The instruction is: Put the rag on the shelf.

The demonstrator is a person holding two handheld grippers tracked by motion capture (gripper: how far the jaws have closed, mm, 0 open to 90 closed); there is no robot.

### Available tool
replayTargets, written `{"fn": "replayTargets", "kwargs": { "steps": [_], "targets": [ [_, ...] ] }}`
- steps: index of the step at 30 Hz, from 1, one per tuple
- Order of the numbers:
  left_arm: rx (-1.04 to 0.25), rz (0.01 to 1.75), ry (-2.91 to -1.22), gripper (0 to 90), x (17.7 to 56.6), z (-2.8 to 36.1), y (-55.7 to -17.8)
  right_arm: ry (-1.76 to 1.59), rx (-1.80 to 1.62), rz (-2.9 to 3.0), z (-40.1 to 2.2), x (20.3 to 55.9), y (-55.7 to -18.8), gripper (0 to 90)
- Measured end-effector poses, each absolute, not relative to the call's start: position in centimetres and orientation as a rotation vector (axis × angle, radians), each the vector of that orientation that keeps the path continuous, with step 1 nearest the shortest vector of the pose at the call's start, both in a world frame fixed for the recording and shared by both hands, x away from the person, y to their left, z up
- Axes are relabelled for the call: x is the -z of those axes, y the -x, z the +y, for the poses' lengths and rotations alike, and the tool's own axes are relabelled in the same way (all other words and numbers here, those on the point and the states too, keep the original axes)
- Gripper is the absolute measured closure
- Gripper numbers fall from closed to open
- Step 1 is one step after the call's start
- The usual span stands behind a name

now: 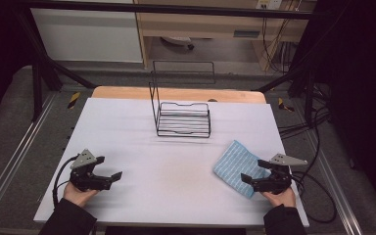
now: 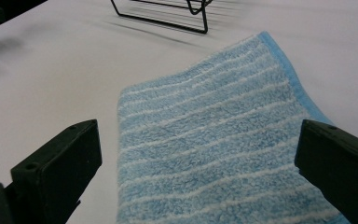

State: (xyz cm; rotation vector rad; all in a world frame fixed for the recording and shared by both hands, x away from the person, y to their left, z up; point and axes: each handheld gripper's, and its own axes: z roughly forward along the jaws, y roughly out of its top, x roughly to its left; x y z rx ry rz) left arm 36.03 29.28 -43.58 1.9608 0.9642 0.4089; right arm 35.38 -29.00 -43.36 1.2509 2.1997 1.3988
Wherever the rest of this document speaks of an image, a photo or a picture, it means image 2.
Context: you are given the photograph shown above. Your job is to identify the blue striped towel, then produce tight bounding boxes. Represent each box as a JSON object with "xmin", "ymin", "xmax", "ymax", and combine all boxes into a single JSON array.
[{"xmin": 116, "ymin": 30, "xmax": 352, "ymax": 224}]

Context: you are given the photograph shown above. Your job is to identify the black wire rack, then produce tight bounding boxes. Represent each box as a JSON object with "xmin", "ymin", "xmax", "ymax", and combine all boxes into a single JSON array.
[{"xmin": 110, "ymin": 0, "xmax": 213, "ymax": 35}]

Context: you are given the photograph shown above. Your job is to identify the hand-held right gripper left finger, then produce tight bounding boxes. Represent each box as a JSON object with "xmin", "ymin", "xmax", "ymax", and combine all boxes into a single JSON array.
[{"xmin": 10, "ymin": 119, "xmax": 103, "ymax": 224}]

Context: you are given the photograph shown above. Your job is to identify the black curtain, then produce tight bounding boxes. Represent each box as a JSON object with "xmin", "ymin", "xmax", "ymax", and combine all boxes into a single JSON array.
[{"xmin": 0, "ymin": 0, "xmax": 48, "ymax": 34}]

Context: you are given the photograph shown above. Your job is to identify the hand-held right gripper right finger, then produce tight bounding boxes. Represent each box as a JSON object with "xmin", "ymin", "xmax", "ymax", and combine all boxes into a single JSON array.
[{"xmin": 294, "ymin": 119, "xmax": 358, "ymax": 224}]

